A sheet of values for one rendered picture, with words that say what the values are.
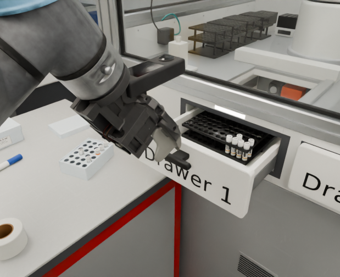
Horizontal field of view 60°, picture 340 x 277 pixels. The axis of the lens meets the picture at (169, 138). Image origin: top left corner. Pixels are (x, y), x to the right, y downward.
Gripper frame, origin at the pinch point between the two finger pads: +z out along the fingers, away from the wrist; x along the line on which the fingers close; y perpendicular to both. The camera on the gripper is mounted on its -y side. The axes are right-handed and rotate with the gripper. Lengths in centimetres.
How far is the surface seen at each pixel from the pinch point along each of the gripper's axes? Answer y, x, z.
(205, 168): 0.2, 5.3, 8.1
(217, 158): -1.9, 7.6, 5.4
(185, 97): -15.5, -13.1, 14.1
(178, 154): 0.6, -0.2, 5.8
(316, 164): -12.1, 21.2, 15.9
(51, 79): -7, -80, 23
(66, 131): 7, -47, 18
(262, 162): -7.4, 12.6, 13.7
